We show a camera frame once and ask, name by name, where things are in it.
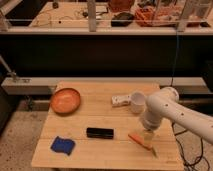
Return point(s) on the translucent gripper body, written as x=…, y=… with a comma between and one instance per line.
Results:
x=147, y=137

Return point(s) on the orange pepper with green stem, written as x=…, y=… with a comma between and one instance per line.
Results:
x=137, y=138

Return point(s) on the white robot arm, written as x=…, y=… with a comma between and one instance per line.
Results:
x=164, y=104

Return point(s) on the white ceramic cup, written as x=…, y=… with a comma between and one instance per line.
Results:
x=137, y=102

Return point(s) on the black rectangular box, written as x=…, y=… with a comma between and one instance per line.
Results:
x=100, y=133

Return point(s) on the orange wooden bowl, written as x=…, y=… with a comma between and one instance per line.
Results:
x=66, y=100

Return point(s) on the blue cloth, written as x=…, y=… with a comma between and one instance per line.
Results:
x=62, y=145

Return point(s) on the black object on back table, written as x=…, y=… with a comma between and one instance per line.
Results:
x=122, y=19

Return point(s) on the orange crate in background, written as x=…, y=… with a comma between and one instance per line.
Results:
x=149, y=17

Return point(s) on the grey metal rail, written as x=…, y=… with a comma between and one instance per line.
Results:
x=47, y=85

